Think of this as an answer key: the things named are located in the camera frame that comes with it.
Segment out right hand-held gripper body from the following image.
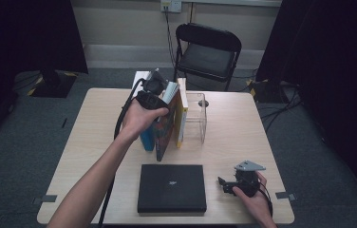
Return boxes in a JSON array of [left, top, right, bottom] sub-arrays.
[[234, 160, 267, 198]]

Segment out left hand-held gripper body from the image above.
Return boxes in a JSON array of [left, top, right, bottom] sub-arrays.
[[135, 68, 170, 111]]

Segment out red book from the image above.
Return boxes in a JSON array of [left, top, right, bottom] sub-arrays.
[[153, 81, 180, 162]]

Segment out blue book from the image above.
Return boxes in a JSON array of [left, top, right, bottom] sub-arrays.
[[132, 70, 156, 152]]

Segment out clear acrylic book rack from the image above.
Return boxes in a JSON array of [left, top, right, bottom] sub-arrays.
[[184, 91, 208, 145]]

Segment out black book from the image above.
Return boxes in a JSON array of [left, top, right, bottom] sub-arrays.
[[137, 163, 208, 214]]

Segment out person's right hand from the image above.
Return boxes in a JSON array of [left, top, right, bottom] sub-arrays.
[[232, 172, 273, 221]]

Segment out person's left hand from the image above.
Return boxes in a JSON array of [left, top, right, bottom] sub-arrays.
[[121, 98, 170, 143]]

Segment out grey tape piece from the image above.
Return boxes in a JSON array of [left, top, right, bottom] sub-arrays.
[[32, 194, 58, 205], [274, 191, 297, 202]]

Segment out black folding chair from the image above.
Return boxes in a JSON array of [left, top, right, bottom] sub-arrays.
[[172, 22, 243, 92]]

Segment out black stand base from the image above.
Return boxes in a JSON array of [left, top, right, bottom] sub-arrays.
[[27, 69, 79, 99]]

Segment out dark curtain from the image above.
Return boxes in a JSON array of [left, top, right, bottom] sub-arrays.
[[0, 0, 89, 150], [255, 0, 357, 200]]

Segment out right hand-held gripper cable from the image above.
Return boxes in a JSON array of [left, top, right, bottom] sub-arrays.
[[258, 182, 274, 219]]

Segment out hand-held gripper cable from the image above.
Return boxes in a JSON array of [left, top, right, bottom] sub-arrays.
[[97, 77, 145, 228], [258, 182, 274, 219]]

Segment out left hand-held gripper cable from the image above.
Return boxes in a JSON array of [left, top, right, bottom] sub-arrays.
[[97, 77, 145, 228]]

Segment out black socket cable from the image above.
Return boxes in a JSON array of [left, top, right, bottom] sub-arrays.
[[163, 9, 177, 68]]

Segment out black floor cables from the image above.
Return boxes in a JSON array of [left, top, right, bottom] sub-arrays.
[[256, 80, 304, 134]]

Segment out white wall socket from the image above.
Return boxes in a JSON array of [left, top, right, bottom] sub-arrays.
[[160, 0, 183, 13]]

